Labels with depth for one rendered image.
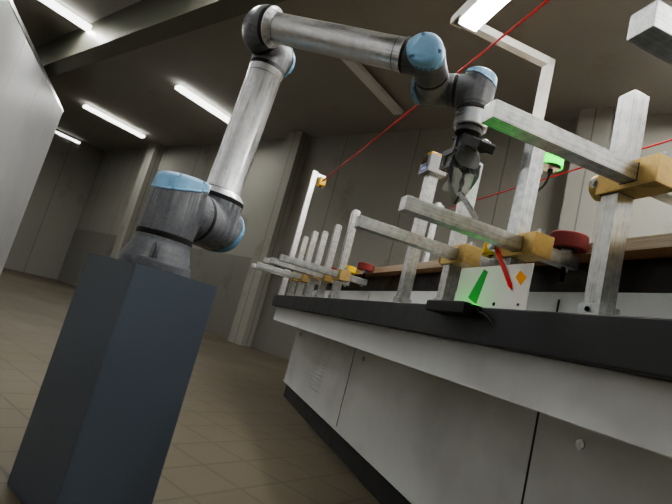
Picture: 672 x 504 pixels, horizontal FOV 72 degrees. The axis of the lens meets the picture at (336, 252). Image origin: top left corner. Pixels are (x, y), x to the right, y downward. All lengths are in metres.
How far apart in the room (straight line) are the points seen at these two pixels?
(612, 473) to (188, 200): 1.13
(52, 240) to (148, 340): 11.60
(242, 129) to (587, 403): 1.16
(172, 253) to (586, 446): 1.05
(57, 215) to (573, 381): 12.36
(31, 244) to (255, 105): 11.32
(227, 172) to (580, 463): 1.17
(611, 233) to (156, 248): 1.01
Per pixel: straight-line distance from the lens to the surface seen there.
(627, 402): 0.85
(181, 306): 1.27
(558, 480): 1.21
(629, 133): 0.99
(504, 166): 5.71
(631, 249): 1.11
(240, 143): 1.50
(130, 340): 1.22
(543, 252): 1.05
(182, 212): 1.30
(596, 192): 0.96
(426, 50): 1.26
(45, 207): 12.70
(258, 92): 1.56
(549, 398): 0.95
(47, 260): 12.81
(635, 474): 1.09
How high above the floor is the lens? 0.57
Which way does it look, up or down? 9 degrees up
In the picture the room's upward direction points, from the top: 15 degrees clockwise
